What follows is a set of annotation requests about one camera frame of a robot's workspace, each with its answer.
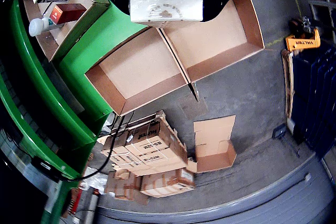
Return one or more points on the brown red carton box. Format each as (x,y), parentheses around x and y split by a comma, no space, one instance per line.
(71,11)

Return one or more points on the green metal shelf unit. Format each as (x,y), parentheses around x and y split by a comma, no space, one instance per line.
(34,77)

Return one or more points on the shallow cardboard tray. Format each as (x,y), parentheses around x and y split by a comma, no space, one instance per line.
(78,32)

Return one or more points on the yellow pallet jack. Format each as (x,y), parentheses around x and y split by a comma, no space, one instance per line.
(302,41)

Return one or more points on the upright cardboard sheet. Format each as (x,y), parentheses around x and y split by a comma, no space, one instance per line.
(287,82)

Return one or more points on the white bottle teal label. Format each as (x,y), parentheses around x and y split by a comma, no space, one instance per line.
(36,26)

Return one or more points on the white plastic bag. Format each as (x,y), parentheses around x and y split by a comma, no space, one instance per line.
(94,180)

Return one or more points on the dark blue pallet stack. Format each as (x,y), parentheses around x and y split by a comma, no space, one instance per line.
(315,90)

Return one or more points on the flattened open cardboard box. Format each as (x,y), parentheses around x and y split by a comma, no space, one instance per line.
(212,155)

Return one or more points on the crumpled taped cardboard box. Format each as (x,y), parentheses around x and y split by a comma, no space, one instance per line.
(123,187)

